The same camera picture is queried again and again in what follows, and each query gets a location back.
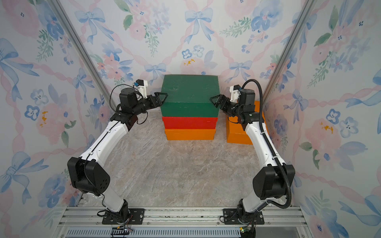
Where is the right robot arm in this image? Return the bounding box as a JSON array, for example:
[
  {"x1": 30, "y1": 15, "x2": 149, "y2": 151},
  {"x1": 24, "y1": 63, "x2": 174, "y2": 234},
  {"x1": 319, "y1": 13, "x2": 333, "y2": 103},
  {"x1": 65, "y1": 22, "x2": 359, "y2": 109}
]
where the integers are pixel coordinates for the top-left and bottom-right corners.
[{"x1": 210, "y1": 89, "x2": 295, "y2": 224}]

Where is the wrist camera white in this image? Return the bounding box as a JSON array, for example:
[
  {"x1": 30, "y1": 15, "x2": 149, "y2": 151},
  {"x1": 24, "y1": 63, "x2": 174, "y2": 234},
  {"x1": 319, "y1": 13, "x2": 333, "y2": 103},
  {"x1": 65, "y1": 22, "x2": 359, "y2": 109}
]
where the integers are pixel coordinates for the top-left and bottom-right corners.
[
  {"x1": 134, "y1": 79, "x2": 148, "y2": 99},
  {"x1": 229, "y1": 85, "x2": 241, "y2": 103}
]

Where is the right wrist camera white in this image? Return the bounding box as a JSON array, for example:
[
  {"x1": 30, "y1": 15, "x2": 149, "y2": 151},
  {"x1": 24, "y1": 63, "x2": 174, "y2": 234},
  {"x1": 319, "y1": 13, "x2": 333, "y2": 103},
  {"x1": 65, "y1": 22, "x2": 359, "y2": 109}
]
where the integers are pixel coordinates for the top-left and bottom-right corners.
[{"x1": 229, "y1": 85, "x2": 241, "y2": 103}]

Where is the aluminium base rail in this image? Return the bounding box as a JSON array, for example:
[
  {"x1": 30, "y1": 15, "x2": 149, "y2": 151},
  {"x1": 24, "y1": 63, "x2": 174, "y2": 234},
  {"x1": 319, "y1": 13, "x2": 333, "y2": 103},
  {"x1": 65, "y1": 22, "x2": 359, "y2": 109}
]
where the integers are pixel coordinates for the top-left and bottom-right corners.
[{"x1": 53, "y1": 206, "x2": 312, "y2": 238}]

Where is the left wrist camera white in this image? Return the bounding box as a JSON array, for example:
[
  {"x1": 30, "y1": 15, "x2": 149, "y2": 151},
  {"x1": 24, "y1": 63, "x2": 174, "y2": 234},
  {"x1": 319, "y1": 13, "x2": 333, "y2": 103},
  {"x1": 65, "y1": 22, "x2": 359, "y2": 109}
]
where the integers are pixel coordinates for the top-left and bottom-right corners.
[{"x1": 134, "y1": 79, "x2": 148, "y2": 99}]

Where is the orange shoebox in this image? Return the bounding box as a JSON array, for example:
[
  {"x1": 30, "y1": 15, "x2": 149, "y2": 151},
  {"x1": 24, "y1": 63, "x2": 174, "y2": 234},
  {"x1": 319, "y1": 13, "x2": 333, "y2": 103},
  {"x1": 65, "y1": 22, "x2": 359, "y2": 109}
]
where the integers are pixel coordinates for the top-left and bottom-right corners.
[
  {"x1": 164, "y1": 129, "x2": 216, "y2": 140},
  {"x1": 226, "y1": 101, "x2": 266, "y2": 145}
]

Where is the green shoebox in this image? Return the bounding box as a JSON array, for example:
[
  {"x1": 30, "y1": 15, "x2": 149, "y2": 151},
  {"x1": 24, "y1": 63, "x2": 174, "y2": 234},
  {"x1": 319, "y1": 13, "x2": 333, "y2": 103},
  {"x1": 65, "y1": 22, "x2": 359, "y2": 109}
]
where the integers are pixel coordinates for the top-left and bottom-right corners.
[{"x1": 161, "y1": 74, "x2": 220, "y2": 118}]

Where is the right corner aluminium post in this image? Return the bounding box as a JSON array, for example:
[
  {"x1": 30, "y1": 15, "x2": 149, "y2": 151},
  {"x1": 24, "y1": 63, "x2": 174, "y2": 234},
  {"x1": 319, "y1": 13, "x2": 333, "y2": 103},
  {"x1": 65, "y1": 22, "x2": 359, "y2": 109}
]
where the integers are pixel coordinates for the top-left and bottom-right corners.
[{"x1": 264, "y1": 0, "x2": 316, "y2": 102}]

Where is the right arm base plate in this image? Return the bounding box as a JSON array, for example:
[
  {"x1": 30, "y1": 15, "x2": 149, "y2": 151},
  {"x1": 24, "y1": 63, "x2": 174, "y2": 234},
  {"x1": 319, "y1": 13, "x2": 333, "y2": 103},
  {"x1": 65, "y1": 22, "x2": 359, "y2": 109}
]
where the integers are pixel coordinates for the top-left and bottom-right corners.
[{"x1": 220, "y1": 208, "x2": 265, "y2": 226}]

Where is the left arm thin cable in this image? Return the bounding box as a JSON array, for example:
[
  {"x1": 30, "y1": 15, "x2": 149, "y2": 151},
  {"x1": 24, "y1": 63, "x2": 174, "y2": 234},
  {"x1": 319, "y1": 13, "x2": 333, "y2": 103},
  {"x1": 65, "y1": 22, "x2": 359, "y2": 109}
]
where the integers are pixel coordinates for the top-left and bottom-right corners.
[{"x1": 109, "y1": 84, "x2": 140, "y2": 126}]

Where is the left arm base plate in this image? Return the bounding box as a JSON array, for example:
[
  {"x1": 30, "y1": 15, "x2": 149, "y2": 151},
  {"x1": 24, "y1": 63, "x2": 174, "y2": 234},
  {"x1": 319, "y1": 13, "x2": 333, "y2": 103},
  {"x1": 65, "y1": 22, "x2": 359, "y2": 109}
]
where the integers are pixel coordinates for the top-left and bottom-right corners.
[{"x1": 97, "y1": 208, "x2": 145, "y2": 225}]

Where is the corner aluminium post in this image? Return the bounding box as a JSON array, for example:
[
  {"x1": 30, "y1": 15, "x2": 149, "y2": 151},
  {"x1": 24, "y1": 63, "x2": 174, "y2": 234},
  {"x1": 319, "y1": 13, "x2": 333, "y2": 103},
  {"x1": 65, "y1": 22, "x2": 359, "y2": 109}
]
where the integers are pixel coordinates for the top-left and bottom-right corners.
[
  {"x1": 264, "y1": 0, "x2": 316, "y2": 102},
  {"x1": 47, "y1": 0, "x2": 116, "y2": 109}
]

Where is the left corner aluminium post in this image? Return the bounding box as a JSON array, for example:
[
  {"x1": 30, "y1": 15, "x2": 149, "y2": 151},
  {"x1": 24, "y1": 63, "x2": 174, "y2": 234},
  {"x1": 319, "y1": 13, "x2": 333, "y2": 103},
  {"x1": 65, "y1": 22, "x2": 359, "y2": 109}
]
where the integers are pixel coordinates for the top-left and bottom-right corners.
[{"x1": 47, "y1": 0, "x2": 116, "y2": 109}]

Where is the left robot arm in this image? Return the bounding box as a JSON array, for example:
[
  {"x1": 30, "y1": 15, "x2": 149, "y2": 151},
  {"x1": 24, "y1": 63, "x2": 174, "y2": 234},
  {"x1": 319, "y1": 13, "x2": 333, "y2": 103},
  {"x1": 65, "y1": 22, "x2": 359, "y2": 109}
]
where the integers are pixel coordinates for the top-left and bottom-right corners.
[{"x1": 67, "y1": 87, "x2": 168, "y2": 225}]

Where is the red shoebox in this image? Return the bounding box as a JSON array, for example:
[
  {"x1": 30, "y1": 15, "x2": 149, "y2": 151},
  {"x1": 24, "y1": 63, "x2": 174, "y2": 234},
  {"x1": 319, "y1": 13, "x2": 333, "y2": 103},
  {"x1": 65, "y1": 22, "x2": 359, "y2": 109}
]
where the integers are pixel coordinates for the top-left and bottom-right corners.
[{"x1": 162, "y1": 117, "x2": 218, "y2": 130}]

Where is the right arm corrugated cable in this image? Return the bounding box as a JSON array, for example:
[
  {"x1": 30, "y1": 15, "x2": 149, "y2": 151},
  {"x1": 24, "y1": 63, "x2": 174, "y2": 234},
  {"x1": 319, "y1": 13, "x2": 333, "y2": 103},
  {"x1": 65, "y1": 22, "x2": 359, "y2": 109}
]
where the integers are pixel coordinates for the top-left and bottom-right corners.
[{"x1": 241, "y1": 78, "x2": 292, "y2": 209}]

